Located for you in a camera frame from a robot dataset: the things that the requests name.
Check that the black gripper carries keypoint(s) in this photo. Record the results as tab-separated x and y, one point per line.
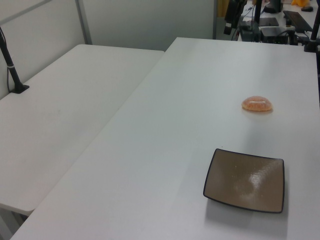
233	11

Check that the orange sugared bread bun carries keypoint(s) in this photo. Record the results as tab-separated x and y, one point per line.
257	104

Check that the brown square ceramic plate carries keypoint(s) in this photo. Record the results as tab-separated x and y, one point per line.
243	180

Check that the black vertical pole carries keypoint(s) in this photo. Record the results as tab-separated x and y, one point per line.
257	11

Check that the dark flat laptop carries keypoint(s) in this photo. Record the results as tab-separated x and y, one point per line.
268	21

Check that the black electronics box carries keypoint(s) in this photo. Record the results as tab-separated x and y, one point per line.
273	34

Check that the black monitor stand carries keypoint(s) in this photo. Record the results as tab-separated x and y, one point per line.
273	7

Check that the black keyboard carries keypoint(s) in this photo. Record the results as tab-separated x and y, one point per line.
297	21

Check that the yellow soft toy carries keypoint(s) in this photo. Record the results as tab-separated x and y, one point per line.
300	2

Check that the black computer mouse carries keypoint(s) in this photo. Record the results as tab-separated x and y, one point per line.
307	9

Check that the grey partition edge post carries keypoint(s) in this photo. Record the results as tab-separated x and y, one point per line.
214	18

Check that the black clamp camera stand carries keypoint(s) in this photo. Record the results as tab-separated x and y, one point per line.
312	37

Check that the black camera stand pole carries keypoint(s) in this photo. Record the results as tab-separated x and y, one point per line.
10	67

